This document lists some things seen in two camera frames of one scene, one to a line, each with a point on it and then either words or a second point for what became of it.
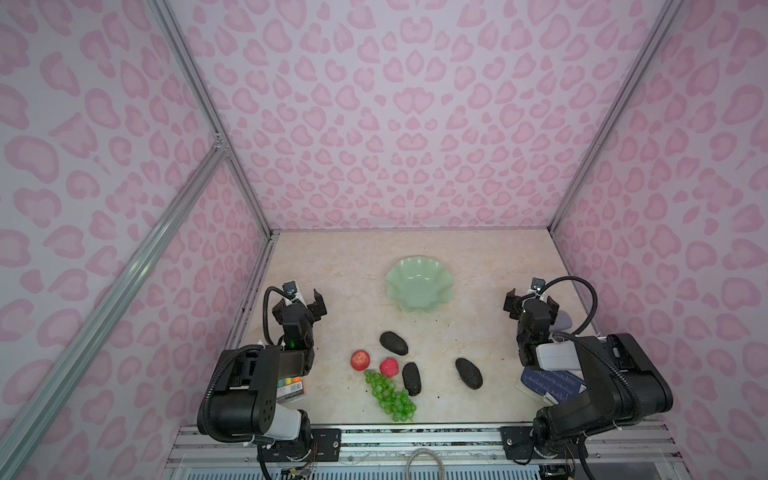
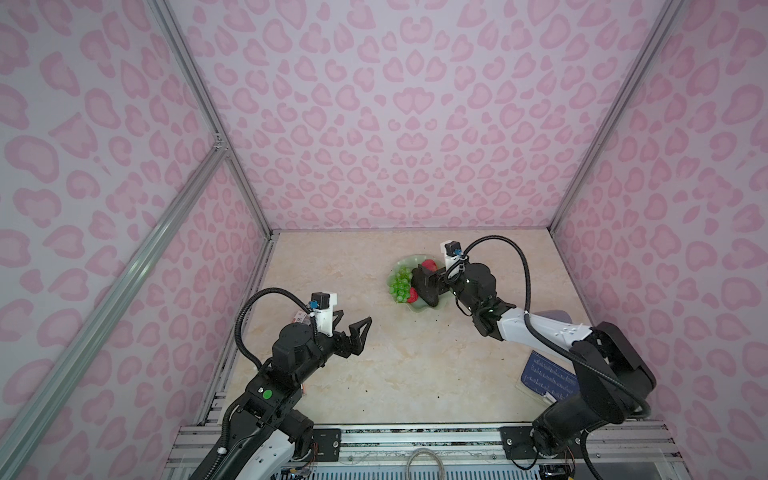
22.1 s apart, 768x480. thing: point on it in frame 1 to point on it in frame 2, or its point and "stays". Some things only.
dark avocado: (394, 343) to (427, 285)
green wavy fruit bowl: (419, 283) stays
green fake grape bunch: (397, 404) to (400, 287)
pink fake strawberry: (389, 367) to (430, 265)
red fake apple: (360, 360) to (413, 295)
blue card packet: (555, 385) stays
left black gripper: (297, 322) to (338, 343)
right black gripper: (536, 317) to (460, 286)
